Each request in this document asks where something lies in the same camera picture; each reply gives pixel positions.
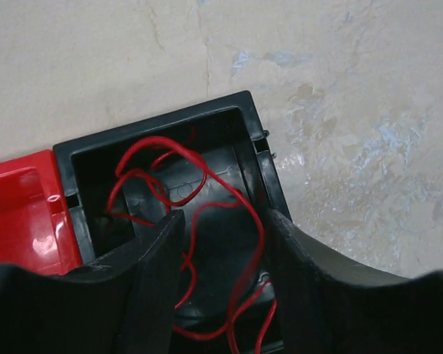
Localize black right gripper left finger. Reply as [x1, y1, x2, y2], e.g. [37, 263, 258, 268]
[0, 211, 185, 353]

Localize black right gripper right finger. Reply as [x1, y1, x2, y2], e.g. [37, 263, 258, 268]
[269, 210, 443, 353]

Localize red wire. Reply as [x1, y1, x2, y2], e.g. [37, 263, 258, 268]
[106, 127, 278, 354]

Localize red plastic bin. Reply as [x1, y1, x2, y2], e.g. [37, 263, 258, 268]
[0, 150, 83, 275]

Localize black plastic bin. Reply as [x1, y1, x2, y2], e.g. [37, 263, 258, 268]
[53, 91, 289, 333]

